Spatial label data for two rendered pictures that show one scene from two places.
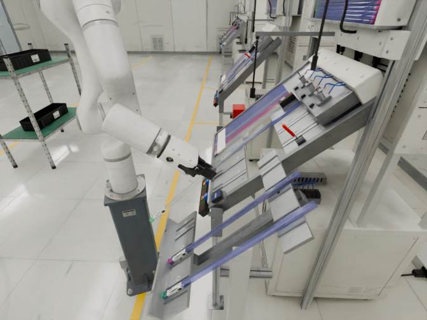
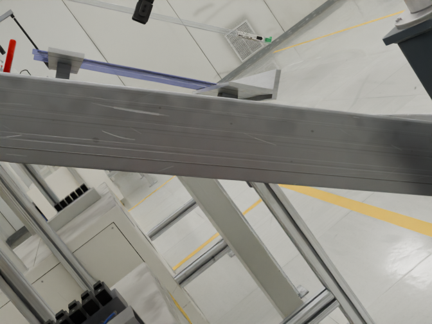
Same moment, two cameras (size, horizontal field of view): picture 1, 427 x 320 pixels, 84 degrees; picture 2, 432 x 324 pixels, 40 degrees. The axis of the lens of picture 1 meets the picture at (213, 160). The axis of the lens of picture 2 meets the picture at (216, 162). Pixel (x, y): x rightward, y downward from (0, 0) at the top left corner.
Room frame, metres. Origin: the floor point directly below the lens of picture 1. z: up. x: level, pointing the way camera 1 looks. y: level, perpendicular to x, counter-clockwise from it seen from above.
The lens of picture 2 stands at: (1.86, -0.29, 0.92)
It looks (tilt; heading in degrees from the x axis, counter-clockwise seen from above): 12 degrees down; 169
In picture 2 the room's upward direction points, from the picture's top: 36 degrees counter-clockwise
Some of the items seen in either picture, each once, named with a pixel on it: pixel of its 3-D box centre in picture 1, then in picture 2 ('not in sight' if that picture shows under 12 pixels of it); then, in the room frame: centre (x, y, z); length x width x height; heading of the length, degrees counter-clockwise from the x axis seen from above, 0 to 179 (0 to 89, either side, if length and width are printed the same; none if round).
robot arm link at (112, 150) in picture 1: (119, 127); not in sight; (0.91, 0.40, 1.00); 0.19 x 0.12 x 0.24; 124
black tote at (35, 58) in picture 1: (23, 59); not in sight; (2.52, 1.88, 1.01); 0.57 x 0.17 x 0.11; 178
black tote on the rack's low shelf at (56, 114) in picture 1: (46, 115); not in sight; (2.52, 1.88, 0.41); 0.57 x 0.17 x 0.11; 178
